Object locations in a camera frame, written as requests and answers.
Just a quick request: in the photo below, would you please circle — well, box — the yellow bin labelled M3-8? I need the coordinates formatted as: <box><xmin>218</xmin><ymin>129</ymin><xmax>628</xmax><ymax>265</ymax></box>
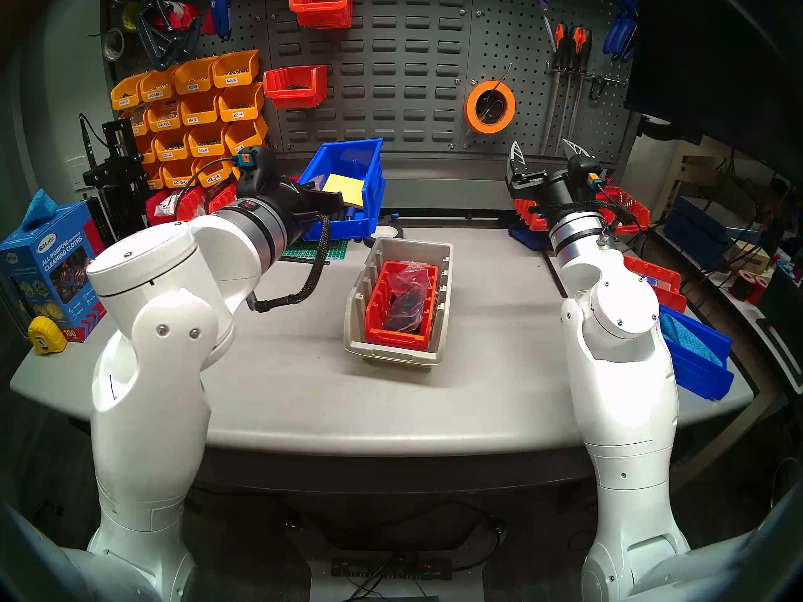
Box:
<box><xmin>187</xmin><ymin>123</ymin><xmax>230</xmax><ymax>158</ymax></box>

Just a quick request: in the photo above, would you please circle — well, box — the clear bag of black parts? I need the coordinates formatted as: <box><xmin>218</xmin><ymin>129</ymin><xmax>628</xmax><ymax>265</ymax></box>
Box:
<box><xmin>383</xmin><ymin>263</ymin><xmax>433</xmax><ymax>333</ymax></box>

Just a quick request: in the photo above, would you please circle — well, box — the black probe with cable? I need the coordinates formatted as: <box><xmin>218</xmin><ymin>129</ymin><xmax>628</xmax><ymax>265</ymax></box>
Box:
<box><xmin>78</xmin><ymin>113</ymin><xmax>112</xmax><ymax>169</ymax></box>

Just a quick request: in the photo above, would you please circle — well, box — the blue spring clamp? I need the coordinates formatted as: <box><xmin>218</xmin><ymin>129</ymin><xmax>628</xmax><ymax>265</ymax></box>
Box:
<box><xmin>602</xmin><ymin>5</ymin><xmax>628</xmax><ymax>57</ymax></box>
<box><xmin>615</xmin><ymin>0</ymin><xmax>642</xmax><ymax>63</ymax></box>

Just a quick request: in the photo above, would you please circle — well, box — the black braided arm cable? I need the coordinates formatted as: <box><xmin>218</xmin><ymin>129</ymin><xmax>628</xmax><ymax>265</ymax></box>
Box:
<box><xmin>246</xmin><ymin>213</ymin><xmax>332</xmax><ymax>313</ymax></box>
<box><xmin>530</xmin><ymin>196</ymin><xmax>634</xmax><ymax>244</ymax></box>

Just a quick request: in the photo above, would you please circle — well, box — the yellow bin labelled M3X6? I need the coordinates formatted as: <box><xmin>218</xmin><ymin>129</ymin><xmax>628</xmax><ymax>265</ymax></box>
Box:
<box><xmin>211</xmin><ymin>49</ymin><xmax>261</xmax><ymax>88</ymax></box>

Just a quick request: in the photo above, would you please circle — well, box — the blue cleaning cloths box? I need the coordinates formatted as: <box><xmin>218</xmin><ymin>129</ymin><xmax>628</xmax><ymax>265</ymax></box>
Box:
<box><xmin>0</xmin><ymin>201</ymin><xmax>107</xmax><ymax>344</ymax></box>

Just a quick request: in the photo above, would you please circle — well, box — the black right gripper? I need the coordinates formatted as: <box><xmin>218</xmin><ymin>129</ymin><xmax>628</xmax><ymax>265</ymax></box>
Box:
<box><xmin>505</xmin><ymin>139</ymin><xmax>590</xmax><ymax>224</ymax></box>

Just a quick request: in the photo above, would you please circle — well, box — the yellow bin labelled M3X8 BAD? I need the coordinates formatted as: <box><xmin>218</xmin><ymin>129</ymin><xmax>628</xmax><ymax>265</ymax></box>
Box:
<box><xmin>139</xmin><ymin>68</ymin><xmax>179</xmax><ymax>103</ymax></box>

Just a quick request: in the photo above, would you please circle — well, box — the yellow bin labelled M3-4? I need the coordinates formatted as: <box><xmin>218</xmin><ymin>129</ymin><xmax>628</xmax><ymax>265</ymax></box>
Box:
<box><xmin>218</xmin><ymin>82</ymin><xmax>265</xmax><ymax>122</ymax></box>

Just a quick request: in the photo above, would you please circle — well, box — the yellow bin labelled M2.5-6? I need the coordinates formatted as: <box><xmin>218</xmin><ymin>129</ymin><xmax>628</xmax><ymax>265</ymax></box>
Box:
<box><xmin>162</xmin><ymin>159</ymin><xmax>200</xmax><ymax>191</ymax></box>

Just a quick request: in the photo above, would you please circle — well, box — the yellow paper pad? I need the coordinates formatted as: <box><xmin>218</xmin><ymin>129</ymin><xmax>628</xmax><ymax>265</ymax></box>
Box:
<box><xmin>321</xmin><ymin>173</ymin><xmax>366</xmax><ymax>209</ymax></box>

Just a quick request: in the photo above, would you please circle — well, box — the black power strip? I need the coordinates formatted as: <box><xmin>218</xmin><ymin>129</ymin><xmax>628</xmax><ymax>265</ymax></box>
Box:
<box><xmin>331</xmin><ymin>556</ymin><xmax>454</xmax><ymax>581</ymax></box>

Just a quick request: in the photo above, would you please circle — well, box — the black metal stand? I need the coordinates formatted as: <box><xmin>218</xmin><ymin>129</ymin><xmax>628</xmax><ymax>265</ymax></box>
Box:
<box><xmin>83</xmin><ymin>119</ymin><xmax>154</xmax><ymax>244</ymax></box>

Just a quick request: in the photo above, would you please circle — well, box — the red white tape roll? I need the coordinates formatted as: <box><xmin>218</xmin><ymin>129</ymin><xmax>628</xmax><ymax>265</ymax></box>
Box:
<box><xmin>154</xmin><ymin>0</ymin><xmax>201</xmax><ymax>32</ymax></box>

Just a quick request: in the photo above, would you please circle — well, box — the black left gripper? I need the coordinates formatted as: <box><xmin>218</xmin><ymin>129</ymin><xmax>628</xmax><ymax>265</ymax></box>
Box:
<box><xmin>276</xmin><ymin>177</ymin><xmax>347</xmax><ymax>231</ymax></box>

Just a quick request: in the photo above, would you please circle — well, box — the left orange black screwdriver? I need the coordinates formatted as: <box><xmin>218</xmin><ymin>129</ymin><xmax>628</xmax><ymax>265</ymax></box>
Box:
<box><xmin>540</xmin><ymin>23</ymin><xmax>569</xmax><ymax>155</ymax></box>

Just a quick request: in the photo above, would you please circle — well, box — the blue microfiber cloth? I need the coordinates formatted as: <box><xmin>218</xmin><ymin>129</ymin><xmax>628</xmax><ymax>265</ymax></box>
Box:
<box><xmin>660</xmin><ymin>312</ymin><xmax>725</xmax><ymax>366</ymax></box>
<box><xmin>22</xmin><ymin>189</ymin><xmax>62</xmax><ymax>230</ymax></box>

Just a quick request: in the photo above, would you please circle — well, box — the beige plastic storage bin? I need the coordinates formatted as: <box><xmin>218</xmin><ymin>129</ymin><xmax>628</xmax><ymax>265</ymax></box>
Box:
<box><xmin>343</xmin><ymin>237</ymin><xmax>454</xmax><ymax>366</ymax></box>

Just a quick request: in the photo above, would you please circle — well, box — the blue crate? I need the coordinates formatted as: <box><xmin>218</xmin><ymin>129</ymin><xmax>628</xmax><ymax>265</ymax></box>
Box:
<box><xmin>664</xmin><ymin>196</ymin><xmax>731</xmax><ymax>256</ymax></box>

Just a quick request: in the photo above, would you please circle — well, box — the yellow bin labelled M4X4X6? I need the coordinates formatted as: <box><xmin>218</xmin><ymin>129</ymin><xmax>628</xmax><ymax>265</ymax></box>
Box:
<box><xmin>147</xmin><ymin>99</ymin><xmax>186</xmax><ymax>132</ymax></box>

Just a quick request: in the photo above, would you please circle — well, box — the green cutting mat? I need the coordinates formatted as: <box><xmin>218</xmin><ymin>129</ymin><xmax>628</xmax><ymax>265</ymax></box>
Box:
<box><xmin>279</xmin><ymin>238</ymin><xmax>349</xmax><ymax>261</ymax></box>

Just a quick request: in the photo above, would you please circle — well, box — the black monitor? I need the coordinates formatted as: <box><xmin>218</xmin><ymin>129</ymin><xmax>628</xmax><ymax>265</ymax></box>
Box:
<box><xmin>624</xmin><ymin>0</ymin><xmax>803</xmax><ymax>187</ymax></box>

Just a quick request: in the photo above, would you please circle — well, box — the yellow bin labelled M2.5-5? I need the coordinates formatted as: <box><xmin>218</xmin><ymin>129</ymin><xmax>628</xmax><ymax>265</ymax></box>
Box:
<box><xmin>193</xmin><ymin>156</ymin><xmax>236</xmax><ymax>189</ymax></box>

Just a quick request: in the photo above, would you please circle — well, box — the red spool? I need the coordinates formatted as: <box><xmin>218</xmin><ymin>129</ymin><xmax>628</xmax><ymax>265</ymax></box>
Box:
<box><xmin>731</xmin><ymin>270</ymin><xmax>769</xmax><ymax>304</ymax></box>

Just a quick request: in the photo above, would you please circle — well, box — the yellow bin labelled M4-6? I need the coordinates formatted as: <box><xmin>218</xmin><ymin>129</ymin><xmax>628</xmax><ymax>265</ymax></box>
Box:
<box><xmin>179</xmin><ymin>92</ymin><xmax>223</xmax><ymax>127</ymax></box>

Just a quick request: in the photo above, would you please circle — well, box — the yellow bin labelled M3-6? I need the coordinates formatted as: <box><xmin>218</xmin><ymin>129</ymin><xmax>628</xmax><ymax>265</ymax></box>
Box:
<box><xmin>224</xmin><ymin>116</ymin><xmax>269</xmax><ymax>156</ymax></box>

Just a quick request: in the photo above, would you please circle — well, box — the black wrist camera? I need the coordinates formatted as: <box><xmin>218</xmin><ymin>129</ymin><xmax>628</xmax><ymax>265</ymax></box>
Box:
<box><xmin>568</xmin><ymin>156</ymin><xmax>604</xmax><ymax>195</ymax></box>
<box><xmin>232</xmin><ymin>144</ymin><xmax>280</xmax><ymax>197</ymax></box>

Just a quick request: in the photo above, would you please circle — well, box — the orange masking tape roll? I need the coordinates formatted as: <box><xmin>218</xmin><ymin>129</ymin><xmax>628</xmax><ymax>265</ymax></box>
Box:
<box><xmin>464</xmin><ymin>80</ymin><xmax>516</xmax><ymax>135</ymax></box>

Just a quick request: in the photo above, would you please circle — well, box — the blue plastic storage bin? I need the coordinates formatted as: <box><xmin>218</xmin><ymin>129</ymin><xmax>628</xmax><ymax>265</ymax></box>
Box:
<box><xmin>295</xmin><ymin>138</ymin><xmax>386</xmax><ymax>241</ymax></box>
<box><xmin>659</xmin><ymin>304</ymin><xmax>735</xmax><ymax>401</ymax></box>

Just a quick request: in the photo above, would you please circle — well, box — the yellow tape measure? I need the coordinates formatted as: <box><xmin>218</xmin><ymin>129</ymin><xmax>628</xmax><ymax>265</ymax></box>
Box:
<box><xmin>28</xmin><ymin>315</ymin><xmax>68</xmax><ymax>356</ymax></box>

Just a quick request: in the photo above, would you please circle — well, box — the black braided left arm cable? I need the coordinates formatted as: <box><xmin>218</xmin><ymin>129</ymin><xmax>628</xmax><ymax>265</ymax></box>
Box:
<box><xmin>246</xmin><ymin>213</ymin><xmax>332</xmax><ymax>313</ymax></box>

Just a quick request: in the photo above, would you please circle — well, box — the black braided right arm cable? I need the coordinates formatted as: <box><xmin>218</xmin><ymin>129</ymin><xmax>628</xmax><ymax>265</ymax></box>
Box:
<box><xmin>530</xmin><ymin>196</ymin><xmax>634</xmax><ymax>244</ymax></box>

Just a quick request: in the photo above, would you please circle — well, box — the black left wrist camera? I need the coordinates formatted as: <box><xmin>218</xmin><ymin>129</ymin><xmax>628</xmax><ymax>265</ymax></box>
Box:
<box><xmin>232</xmin><ymin>144</ymin><xmax>280</xmax><ymax>197</ymax></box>

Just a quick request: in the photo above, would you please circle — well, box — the right orange black screwdriver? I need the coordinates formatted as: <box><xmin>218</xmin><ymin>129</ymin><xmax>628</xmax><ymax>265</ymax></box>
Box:
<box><xmin>570</xmin><ymin>29</ymin><xmax>593</xmax><ymax>142</ymax></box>

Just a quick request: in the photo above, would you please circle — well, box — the metal tool rack rail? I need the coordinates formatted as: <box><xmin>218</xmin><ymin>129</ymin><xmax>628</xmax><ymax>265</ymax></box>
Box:
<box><xmin>549</xmin><ymin>65</ymin><xmax>630</xmax><ymax>87</ymax></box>

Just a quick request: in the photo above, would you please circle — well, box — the grey louvered panel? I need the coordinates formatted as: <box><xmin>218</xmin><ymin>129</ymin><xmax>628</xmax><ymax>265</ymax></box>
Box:
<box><xmin>267</xmin><ymin>0</ymin><xmax>474</xmax><ymax>155</ymax></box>

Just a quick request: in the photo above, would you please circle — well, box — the blue handled tool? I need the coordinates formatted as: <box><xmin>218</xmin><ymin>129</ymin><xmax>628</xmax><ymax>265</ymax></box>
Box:
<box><xmin>210</xmin><ymin>0</ymin><xmax>236</xmax><ymax>40</ymax></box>

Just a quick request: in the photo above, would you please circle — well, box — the middle orange black screwdriver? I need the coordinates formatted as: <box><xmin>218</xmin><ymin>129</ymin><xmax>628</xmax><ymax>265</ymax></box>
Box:
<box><xmin>555</xmin><ymin>25</ymin><xmax>583</xmax><ymax>155</ymax></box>

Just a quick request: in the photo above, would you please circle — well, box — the yellow bin labelled M3-12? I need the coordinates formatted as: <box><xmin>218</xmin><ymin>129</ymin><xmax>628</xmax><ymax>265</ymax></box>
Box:
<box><xmin>154</xmin><ymin>129</ymin><xmax>192</xmax><ymax>162</ymax></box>

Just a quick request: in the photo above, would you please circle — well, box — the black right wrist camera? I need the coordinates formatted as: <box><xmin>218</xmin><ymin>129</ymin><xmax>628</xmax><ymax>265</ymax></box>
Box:
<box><xmin>568</xmin><ymin>156</ymin><xmax>604</xmax><ymax>195</ymax></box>

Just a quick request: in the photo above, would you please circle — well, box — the orange black screwdriver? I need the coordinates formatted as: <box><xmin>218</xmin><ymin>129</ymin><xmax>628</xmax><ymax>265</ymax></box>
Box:
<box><xmin>540</xmin><ymin>23</ymin><xmax>569</xmax><ymax>155</ymax></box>
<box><xmin>555</xmin><ymin>25</ymin><xmax>583</xmax><ymax>155</ymax></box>
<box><xmin>570</xmin><ymin>29</ymin><xmax>593</xmax><ymax>142</ymax></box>

